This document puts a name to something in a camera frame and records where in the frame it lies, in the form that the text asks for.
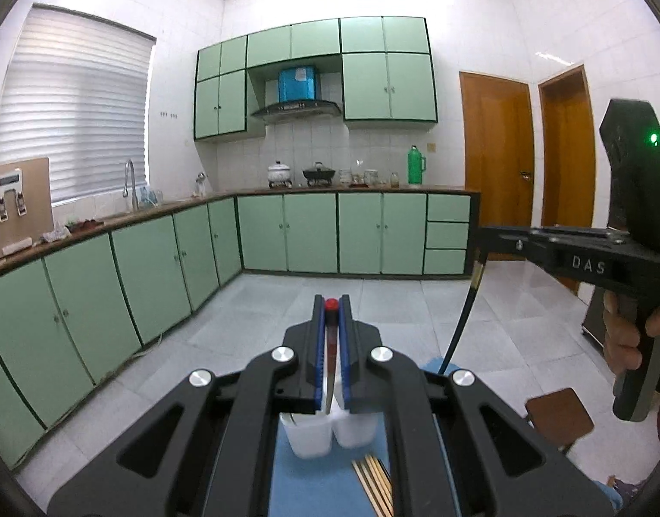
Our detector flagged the white utensil holder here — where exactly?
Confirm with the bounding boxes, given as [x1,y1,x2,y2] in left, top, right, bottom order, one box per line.
[281,404,379,458]

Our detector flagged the dark kitchen countertop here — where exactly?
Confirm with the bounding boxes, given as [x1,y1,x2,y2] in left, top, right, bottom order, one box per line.
[0,186,480,281]

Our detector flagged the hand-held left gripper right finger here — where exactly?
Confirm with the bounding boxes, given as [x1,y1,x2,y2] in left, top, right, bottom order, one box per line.
[338,295,616,517]

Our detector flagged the green wall cabinets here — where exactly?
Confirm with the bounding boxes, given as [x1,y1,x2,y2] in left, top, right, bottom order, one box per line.
[194,16,438,142]

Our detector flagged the black chopstick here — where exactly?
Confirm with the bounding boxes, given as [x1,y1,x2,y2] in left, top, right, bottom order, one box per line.
[440,258,484,377]

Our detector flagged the green thermos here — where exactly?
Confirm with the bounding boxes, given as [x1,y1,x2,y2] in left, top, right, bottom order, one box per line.
[407,145,428,187]

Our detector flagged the chrome faucet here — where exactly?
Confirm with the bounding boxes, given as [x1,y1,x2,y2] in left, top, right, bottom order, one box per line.
[122,160,139,213]

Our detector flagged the person's right hand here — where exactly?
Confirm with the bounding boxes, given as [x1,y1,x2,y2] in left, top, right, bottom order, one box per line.
[604,293,660,383]

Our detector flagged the plain wooden door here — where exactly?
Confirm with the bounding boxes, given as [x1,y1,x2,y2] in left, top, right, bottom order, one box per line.
[538,65,597,294]

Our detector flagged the green base cabinets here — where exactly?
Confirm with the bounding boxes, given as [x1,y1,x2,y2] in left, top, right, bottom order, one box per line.
[0,191,480,469]

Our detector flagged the brown water purifier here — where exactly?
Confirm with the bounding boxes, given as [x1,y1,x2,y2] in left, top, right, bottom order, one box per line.
[0,158,55,259]

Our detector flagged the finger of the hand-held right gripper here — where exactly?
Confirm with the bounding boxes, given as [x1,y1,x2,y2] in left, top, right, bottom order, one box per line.
[476,224,558,264]

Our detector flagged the black range hood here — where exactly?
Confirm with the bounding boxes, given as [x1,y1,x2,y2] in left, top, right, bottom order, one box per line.
[250,100,342,122]

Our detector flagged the blue hood chimney cover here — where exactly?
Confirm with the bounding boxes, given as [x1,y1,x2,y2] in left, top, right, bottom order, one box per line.
[277,65,317,103]

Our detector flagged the white window blind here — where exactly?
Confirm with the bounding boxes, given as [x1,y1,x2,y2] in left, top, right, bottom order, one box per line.
[0,4,157,206]

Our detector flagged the red chopstick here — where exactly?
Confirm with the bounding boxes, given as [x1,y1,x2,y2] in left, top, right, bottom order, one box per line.
[324,297,340,415]

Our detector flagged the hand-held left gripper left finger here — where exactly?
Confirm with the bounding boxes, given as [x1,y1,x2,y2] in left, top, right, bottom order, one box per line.
[48,295,336,517]

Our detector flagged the brown wooden stool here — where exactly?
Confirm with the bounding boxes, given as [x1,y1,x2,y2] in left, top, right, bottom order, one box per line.
[525,388,594,453]

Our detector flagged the wooden chopstick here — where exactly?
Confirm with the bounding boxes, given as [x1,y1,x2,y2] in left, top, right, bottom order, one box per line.
[372,457,394,512]
[365,458,392,517]
[359,460,387,517]
[353,462,381,517]

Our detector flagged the wooden door with handle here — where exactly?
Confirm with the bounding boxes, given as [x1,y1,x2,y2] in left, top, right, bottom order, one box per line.
[459,71,535,262]

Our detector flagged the black wok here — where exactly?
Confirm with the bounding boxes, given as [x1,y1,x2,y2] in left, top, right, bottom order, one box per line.
[302,162,337,187]

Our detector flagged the white cooking pot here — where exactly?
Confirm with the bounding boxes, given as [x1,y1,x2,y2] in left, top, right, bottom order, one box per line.
[268,160,294,188]

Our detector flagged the blue felt mat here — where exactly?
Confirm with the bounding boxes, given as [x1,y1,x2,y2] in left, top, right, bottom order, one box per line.
[268,355,463,517]

